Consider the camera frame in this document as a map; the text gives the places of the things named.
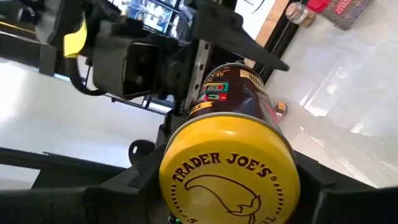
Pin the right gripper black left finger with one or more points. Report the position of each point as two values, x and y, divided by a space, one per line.
77 207

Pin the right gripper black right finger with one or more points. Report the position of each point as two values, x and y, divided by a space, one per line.
348 207

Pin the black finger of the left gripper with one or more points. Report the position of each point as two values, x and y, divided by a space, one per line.
236 34
172 124

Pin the yellow-lidded dark spice jar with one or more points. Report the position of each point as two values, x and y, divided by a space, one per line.
230 149

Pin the red-lidded smoked paprika tin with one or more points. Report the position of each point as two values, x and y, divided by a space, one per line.
345 12

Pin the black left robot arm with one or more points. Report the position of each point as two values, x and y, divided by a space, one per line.
53 34

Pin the yellow paper tag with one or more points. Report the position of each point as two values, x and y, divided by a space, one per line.
74 40

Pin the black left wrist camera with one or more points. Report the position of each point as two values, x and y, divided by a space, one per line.
130 68

